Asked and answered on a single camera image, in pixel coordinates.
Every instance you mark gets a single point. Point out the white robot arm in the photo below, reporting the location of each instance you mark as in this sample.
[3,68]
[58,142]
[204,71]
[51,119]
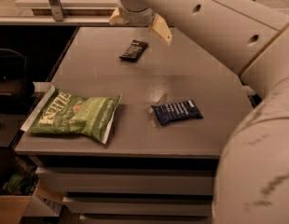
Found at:
[252,179]

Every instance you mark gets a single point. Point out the black rxbar chocolate bar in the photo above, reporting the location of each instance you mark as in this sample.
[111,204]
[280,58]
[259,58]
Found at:
[134,51]

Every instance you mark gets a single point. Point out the dark blue snack bag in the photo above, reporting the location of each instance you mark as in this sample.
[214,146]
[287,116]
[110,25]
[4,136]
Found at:
[173,112]

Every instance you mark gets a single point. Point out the grey drawer cabinet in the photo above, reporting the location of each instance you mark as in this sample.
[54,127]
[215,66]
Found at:
[145,173]

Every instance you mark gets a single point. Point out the cardboard box with snacks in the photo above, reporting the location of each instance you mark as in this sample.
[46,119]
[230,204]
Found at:
[24,194]

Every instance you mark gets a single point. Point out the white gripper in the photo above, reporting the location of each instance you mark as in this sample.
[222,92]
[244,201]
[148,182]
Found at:
[135,16]

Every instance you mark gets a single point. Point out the green jalapeno chip bag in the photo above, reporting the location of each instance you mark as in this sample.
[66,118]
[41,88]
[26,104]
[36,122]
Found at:
[61,112]

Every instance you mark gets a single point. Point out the left metal shelf bracket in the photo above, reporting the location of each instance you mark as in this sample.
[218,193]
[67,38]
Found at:
[56,10]

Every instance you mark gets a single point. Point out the black chair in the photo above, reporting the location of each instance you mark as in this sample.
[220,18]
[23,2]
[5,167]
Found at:
[16,87]

